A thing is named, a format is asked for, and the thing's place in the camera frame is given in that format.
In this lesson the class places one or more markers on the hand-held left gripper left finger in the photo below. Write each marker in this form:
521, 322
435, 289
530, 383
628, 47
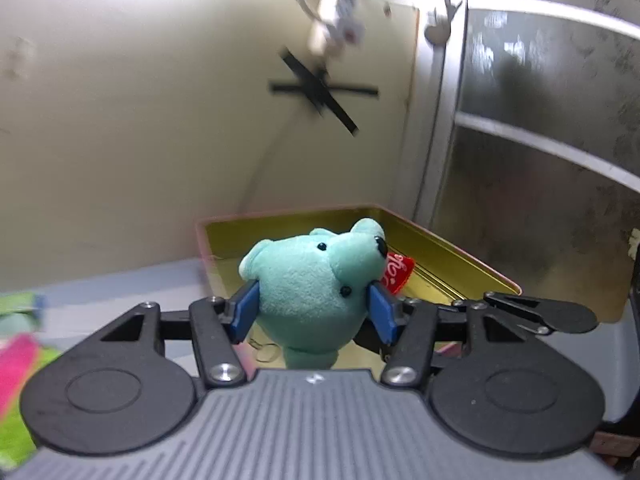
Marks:
245, 312

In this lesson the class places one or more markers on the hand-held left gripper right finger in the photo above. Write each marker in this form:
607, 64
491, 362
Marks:
380, 312

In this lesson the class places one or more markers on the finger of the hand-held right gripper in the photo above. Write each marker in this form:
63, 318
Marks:
560, 316

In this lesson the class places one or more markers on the teal plush bear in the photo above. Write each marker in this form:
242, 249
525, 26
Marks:
305, 285

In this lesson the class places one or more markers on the pink tin box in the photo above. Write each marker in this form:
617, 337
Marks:
450, 265

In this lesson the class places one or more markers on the frosted glass sliding door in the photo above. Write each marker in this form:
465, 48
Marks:
540, 135

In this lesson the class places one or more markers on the black tape cross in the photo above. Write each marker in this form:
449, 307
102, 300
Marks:
320, 92

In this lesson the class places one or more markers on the pink and green cloth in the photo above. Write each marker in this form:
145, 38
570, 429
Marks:
20, 375

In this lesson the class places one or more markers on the white power strip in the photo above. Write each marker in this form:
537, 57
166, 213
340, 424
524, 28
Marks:
335, 5

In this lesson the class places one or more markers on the clear wall tape remnant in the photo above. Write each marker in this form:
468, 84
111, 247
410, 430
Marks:
22, 57

